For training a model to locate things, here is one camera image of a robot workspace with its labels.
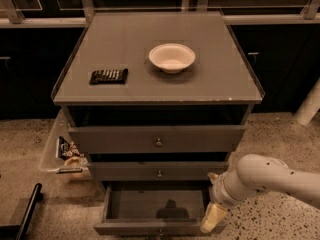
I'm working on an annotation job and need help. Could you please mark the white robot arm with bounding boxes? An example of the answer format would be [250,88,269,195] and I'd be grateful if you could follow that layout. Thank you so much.
[201,79,320,233]

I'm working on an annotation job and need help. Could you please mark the grey top drawer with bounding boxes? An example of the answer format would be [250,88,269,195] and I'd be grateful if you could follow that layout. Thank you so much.
[68,125,245,154]

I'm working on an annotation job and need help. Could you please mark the grey drawer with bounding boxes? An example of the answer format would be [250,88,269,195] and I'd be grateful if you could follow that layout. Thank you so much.
[93,183,228,237]
[68,125,245,154]
[88,161,229,181]

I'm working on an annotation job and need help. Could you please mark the snack packets in bin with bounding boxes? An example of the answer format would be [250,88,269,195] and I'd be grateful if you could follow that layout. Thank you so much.
[56,136,87,166]

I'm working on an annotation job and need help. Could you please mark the black snack bar packet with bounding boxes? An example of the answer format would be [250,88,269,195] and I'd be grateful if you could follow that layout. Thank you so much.
[89,68,128,85]

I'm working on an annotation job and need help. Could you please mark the white paper bowl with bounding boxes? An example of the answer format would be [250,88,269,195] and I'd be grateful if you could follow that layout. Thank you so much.
[148,43,196,74]

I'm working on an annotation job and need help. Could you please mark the grey middle drawer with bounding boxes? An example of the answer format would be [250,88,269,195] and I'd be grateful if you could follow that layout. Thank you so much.
[88,161,229,181]

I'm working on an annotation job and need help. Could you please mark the black bar stand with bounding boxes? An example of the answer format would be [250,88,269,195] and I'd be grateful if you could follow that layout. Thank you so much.
[0,183,43,240]

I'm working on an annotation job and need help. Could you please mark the grey bottom drawer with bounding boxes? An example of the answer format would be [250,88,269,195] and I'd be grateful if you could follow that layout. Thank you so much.
[93,183,228,237]

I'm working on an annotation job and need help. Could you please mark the grey drawer cabinet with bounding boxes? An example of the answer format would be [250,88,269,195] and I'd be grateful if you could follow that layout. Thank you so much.
[50,11,266,192]

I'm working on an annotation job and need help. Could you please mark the clear plastic storage bin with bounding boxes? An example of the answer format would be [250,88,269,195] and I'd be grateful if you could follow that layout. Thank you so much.
[39,110,92,182]

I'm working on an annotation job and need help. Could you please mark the metal rail frame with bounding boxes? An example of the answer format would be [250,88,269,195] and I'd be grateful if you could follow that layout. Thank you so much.
[0,0,320,28]

